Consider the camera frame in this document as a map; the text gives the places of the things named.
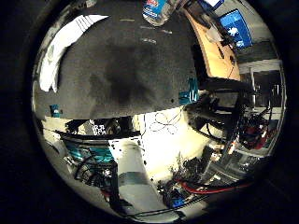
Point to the laptop with bright screen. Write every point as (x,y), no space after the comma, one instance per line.
(213,3)

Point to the blue screen monitor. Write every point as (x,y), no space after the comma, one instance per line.
(236,28)

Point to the white striped cloth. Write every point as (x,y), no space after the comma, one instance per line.
(67,39)

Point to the small teal table clamp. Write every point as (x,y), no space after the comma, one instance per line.
(55,110)

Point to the wooden desk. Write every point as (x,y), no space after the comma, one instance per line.
(215,56)

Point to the clear plastic spray bottle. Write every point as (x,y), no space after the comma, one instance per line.
(157,11)

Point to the teal metal frame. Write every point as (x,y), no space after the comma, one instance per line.
(90,153)

